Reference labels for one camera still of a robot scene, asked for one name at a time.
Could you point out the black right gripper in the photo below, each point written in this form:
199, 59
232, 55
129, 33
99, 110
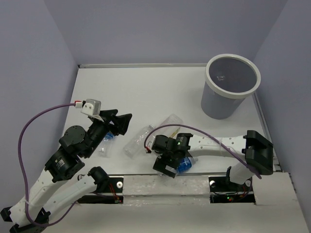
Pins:
160, 165

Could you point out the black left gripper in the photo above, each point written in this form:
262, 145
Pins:
122, 121

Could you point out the blue label bottle white cap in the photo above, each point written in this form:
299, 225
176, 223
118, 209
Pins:
182, 165

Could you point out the small blue label bottle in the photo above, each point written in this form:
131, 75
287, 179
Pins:
105, 146

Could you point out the clear slim bottle blue cap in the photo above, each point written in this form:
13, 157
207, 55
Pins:
221, 77

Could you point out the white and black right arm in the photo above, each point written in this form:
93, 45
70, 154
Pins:
253, 152

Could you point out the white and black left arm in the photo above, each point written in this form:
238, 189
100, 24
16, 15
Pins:
33, 212

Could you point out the grey bin with white rim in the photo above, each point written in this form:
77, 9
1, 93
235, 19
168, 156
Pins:
221, 99

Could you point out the white foam strip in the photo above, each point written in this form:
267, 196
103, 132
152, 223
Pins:
141, 190

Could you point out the crushed clear bottle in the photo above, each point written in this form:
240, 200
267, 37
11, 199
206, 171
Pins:
136, 142

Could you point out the large ribbed clear bottle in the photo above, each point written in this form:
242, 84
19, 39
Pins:
169, 131

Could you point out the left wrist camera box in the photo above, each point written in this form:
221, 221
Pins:
89, 107

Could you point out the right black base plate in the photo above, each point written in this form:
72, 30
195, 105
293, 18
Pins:
223, 191

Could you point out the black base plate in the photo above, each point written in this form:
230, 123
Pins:
112, 194
223, 191

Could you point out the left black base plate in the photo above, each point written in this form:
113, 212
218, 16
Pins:
112, 194

